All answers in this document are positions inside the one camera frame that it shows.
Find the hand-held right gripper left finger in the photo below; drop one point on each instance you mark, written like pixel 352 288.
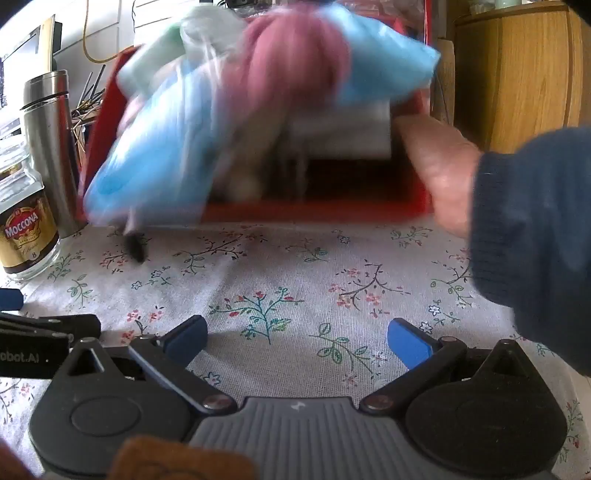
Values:
pixel 187 339

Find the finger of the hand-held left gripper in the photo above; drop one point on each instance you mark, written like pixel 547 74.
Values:
pixel 69 324
pixel 8 299

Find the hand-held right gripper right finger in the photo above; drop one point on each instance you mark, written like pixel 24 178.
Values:
pixel 408 344

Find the red plastic box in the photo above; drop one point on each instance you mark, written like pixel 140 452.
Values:
pixel 351 194

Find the large light blue plastic bag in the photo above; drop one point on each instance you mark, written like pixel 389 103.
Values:
pixel 157 152

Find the small light blue plastic bag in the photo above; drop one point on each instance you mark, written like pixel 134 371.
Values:
pixel 388 64

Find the white and green cloth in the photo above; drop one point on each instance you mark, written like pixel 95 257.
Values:
pixel 157 50

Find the pink yarn ball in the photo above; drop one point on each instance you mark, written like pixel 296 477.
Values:
pixel 295 60

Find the person's right forearm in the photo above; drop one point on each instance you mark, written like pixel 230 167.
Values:
pixel 535 240

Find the person's right hand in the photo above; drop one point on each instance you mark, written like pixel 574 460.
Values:
pixel 438 170

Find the glass coffee jar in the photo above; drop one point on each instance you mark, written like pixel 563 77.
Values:
pixel 25 230

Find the floral tablecloth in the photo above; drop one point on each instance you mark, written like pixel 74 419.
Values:
pixel 286 277

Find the brown fuzzy cloth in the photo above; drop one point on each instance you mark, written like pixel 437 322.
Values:
pixel 184 461

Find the steel thermos flask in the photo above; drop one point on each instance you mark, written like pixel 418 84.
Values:
pixel 48 152

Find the bundle of thin sticks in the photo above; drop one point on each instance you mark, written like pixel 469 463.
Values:
pixel 85 110

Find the white block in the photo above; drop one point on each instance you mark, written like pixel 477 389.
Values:
pixel 341 131

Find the dark screen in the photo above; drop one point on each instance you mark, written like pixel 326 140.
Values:
pixel 27 60

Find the wooden cabinet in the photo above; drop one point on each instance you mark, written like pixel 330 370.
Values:
pixel 517 78

